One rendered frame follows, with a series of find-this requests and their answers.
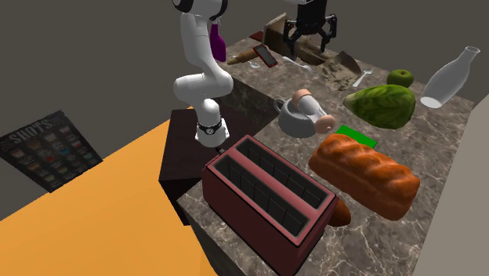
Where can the purple bottle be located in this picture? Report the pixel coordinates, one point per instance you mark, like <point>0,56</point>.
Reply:
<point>218,44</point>

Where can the wooden rolling pin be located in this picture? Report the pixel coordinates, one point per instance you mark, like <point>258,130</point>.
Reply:
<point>242,57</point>

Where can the green flat card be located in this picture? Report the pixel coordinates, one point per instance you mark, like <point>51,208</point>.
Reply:
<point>357,137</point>

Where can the brown bread loaf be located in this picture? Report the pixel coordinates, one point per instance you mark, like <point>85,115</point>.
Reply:
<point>363,176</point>

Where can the silver fork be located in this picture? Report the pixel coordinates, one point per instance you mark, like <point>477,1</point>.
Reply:
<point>298,64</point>

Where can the green lettuce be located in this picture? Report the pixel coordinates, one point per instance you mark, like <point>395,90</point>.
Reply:
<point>382,106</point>

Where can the red flat object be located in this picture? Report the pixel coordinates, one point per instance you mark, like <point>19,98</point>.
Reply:
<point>256,36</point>

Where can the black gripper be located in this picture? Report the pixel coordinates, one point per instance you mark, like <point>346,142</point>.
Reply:
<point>311,15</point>

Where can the orange-brown rounded object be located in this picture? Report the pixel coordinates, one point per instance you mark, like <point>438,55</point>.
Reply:
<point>340,214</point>

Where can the dark robot stand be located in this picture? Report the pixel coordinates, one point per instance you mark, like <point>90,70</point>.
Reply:
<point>183,153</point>

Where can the green apple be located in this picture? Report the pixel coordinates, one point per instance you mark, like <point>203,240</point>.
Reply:
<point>400,78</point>

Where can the red phone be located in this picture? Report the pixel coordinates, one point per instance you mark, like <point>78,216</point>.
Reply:
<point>265,55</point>

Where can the white glass bottle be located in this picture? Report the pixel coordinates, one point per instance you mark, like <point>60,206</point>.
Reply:
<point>447,82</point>

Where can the small silver spoon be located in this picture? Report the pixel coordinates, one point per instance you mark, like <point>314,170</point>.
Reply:
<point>254,65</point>

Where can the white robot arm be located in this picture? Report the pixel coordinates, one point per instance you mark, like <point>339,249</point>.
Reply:
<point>200,46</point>

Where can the dark wall poster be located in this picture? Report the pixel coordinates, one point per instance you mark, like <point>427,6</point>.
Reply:
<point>49,151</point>

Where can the red toaster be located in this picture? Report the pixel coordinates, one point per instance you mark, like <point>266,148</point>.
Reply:
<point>263,206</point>

